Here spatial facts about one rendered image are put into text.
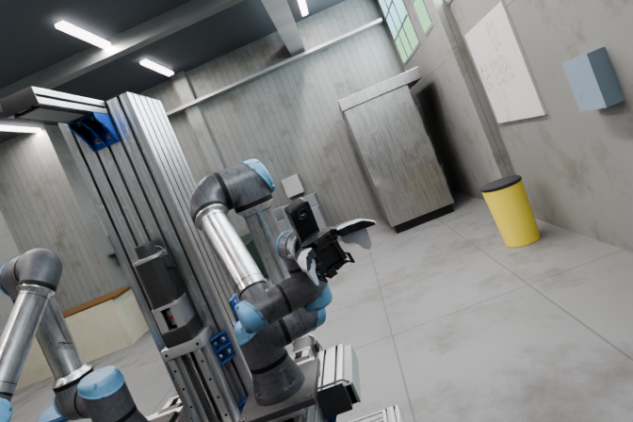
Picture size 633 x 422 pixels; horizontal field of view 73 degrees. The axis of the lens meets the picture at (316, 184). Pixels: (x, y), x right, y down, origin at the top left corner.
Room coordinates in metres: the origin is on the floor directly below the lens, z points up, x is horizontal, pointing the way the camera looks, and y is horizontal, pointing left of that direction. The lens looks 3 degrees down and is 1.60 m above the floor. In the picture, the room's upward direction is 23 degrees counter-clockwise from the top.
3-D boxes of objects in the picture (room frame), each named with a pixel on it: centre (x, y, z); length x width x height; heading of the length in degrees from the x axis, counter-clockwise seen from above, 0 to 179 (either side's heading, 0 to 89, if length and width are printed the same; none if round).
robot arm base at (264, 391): (1.21, 0.32, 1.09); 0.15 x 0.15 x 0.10
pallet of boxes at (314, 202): (8.64, 0.62, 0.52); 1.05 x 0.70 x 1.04; 85
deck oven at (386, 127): (7.80, -1.60, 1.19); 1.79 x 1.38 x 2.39; 175
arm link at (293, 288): (1.01, 0.12, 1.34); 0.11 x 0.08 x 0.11; 111
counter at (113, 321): (7.48, 4.94, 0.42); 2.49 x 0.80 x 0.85; 85
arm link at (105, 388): (1.26, 0.82, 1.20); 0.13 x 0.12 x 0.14; 59
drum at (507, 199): (4.47, -1.79, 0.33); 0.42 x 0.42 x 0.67
